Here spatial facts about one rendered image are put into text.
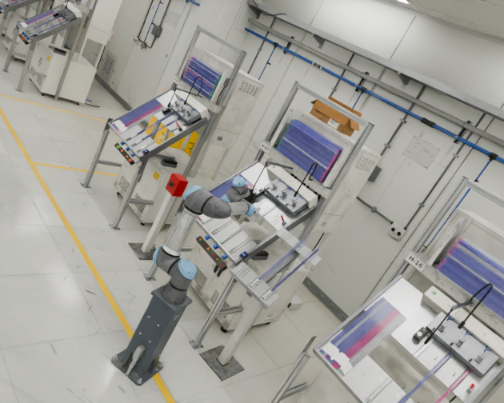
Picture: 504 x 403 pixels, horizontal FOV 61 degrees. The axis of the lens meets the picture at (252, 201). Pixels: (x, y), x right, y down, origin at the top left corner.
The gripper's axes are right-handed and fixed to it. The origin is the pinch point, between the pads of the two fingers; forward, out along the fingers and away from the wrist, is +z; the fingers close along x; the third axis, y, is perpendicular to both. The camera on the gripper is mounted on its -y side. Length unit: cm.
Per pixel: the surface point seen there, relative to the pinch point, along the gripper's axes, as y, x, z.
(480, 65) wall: 246, -4, 52
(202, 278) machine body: -57, 24, 59
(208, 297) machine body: -63, 10, 63
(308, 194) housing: 39.3, -13.5, 11.0
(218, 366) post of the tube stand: -86, -45, 50
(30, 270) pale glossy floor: -140, 64, -27
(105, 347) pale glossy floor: -126, -11, -8
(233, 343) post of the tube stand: -68, -44, 42
